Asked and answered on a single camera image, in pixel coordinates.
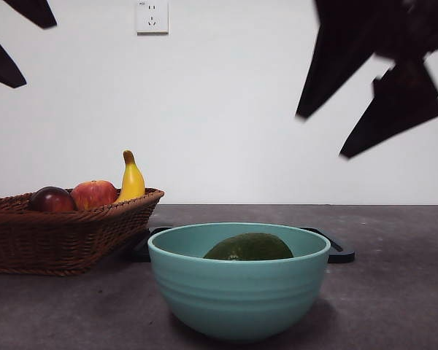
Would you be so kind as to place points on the brown woven wicker basket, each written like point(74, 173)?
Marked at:
point(58, 240)

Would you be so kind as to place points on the white wall power socket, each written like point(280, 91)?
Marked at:
point(152, 18)

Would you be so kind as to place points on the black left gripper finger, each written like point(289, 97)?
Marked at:
point(36, 12)
point(3, 63)

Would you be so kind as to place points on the black rectangular tray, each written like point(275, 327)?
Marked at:
point(343, 255)

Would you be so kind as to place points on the dark red plum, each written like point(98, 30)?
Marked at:
point(53, 200)

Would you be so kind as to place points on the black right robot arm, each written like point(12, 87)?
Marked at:
point(416, 25)

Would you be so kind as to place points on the red yellow apple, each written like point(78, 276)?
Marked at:
point(95, 195)

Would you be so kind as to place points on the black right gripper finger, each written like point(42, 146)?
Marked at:
point(405, 105)
point(343, 43)

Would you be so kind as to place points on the teal ceramic bowl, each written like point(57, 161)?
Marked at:
point(237, 291)

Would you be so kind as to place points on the green avocado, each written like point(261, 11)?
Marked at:
point(248, 248)

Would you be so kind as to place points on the yellow banana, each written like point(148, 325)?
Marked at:
point(133, 182)

